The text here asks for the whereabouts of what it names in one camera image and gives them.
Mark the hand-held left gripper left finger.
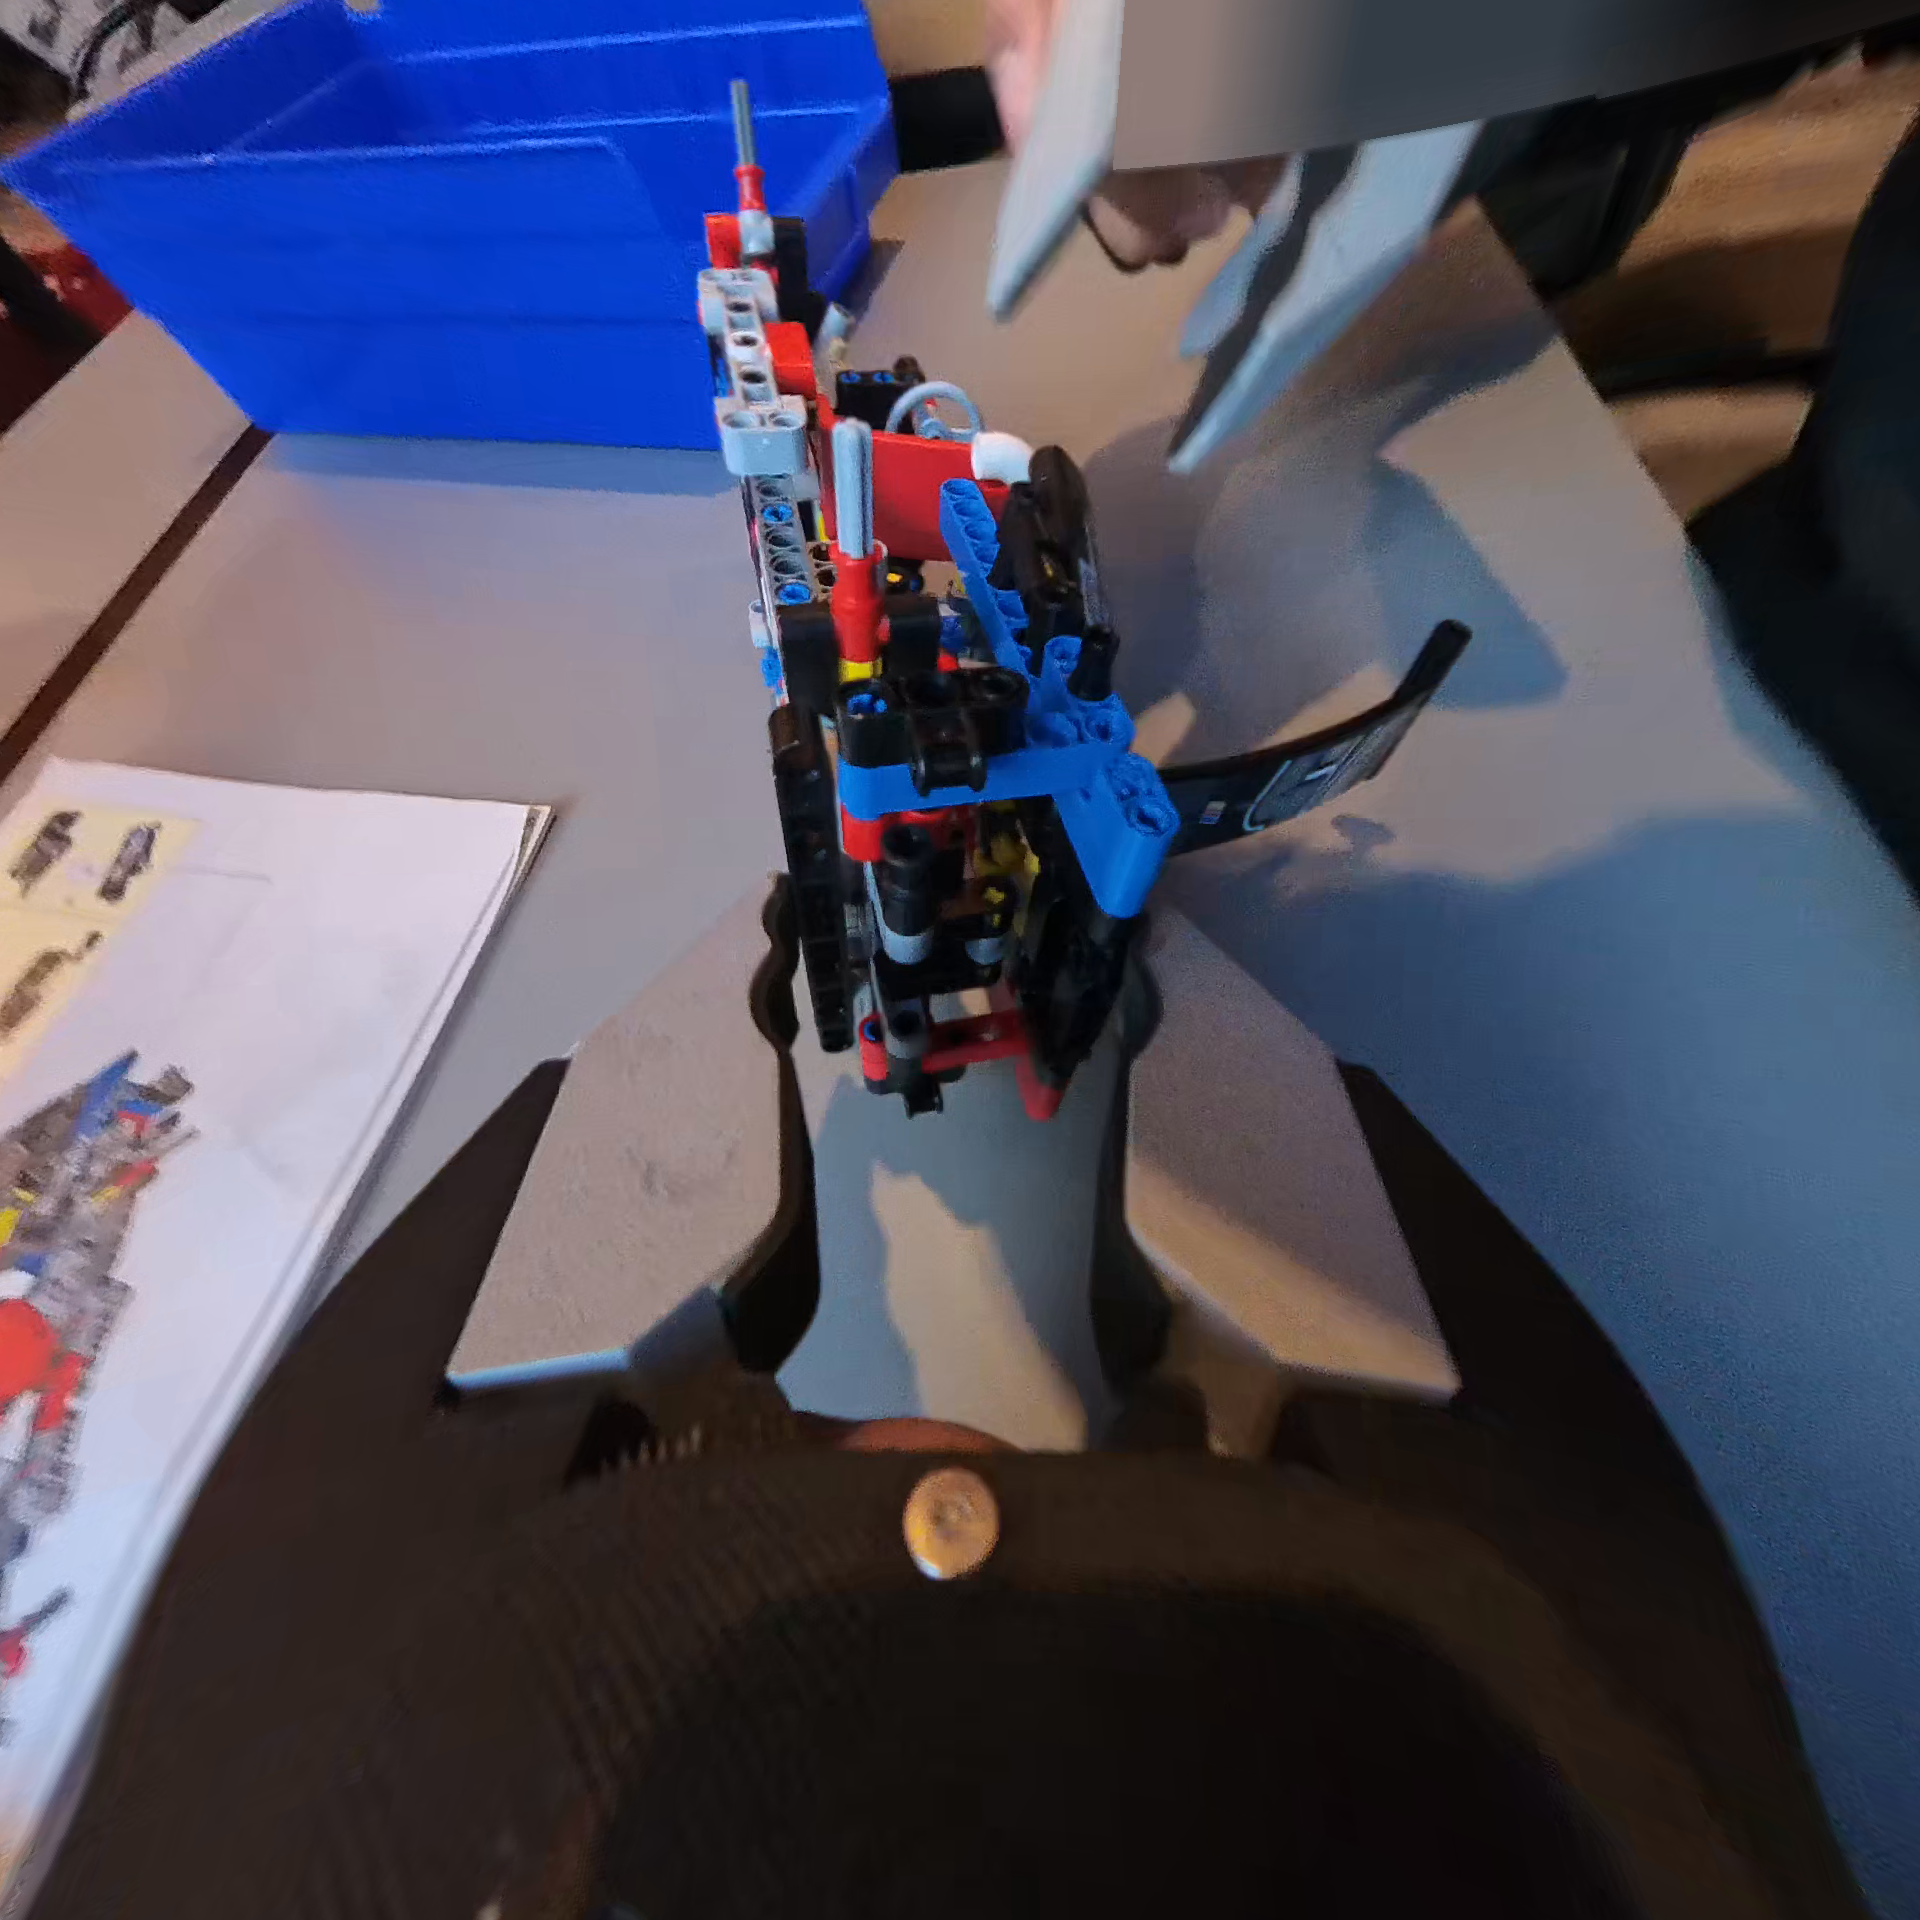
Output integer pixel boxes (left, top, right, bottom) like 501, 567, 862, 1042
443, 873, 824, 1390

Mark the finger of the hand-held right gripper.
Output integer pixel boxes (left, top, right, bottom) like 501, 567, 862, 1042
1164, 119, 1488, 479
984, 0, 1128, 320

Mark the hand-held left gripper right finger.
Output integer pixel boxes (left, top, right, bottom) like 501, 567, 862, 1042
1087, 902, 1464, 1403

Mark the multicolour toy brick vehicle model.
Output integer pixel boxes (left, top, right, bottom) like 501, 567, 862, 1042
697, 75, 1475, 1127

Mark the person's right hand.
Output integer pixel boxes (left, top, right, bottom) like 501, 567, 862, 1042
1083, 159, 1296, 275

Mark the printed instruction booklet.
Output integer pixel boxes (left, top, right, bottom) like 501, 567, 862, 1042
0, 758, 557, 1863

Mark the person's dark clothing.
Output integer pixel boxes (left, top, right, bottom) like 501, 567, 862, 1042
1686, 135, 1920, 799

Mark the blue plastic storage bin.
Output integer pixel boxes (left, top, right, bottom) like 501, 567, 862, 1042
0, 0, 902, 456

